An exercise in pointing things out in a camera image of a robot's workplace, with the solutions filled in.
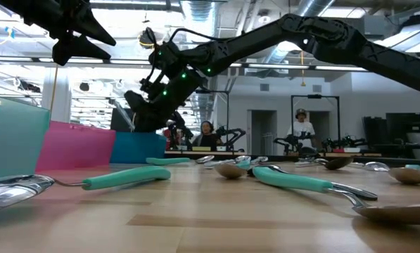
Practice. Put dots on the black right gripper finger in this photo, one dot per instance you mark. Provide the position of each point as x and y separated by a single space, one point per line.
137 102
176 119

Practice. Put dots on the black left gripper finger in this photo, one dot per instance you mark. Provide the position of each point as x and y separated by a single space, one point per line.
76 49
93 28

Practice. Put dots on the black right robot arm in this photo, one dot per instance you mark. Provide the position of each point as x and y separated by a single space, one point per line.
336 35

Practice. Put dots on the black background robot arm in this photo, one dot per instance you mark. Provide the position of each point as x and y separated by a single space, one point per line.
343 142
290 140
236 133
183 137

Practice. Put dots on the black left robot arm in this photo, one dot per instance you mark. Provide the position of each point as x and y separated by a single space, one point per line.
9 5

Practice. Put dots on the red background object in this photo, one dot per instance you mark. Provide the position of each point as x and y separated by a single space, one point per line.
167 138

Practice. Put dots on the black monitor back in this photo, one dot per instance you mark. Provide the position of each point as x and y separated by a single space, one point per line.
115 124

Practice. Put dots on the yellow box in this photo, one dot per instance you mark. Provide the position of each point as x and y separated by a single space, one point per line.
200 148

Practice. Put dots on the small round black ceiling device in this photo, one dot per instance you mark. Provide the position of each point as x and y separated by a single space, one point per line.
84 86

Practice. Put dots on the long ceiling light strip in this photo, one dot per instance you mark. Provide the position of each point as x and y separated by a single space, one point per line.
125 62

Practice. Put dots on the blue plastic bin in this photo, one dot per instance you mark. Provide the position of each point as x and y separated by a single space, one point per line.
135 147

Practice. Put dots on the white building column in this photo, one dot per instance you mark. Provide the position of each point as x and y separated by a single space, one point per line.
60 98

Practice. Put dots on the background wooden workbench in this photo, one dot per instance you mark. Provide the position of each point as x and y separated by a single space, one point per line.
230 153

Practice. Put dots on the pink plastic bin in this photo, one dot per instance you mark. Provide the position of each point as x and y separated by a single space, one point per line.
76 147

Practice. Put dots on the grey doorway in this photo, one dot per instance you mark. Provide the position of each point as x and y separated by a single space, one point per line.
262 123

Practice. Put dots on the white radiator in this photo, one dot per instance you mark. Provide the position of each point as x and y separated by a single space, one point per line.
268 144

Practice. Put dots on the white ceiling smoke detector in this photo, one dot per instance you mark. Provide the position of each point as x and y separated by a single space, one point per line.
264 18

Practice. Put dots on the translucent teal plastic bin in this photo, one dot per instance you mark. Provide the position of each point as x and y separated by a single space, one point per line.
12 140

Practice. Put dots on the yellow hanging pendant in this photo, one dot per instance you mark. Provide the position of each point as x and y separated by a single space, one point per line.
303 83

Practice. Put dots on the black dome-shaped object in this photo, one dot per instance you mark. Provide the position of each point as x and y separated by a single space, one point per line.
308 152

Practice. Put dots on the black background monitors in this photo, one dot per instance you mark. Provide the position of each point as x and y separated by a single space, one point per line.
403 126

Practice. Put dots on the black metal rig frame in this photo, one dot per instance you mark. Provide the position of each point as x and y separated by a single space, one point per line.
315 96
216 91

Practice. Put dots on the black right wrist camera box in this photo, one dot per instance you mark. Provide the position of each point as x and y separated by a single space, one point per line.
167 56

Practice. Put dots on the silver round ventilation duct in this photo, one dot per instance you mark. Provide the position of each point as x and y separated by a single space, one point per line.
199 14

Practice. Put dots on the grey wall vent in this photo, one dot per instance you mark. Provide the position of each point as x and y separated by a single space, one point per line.
264 87
317 88

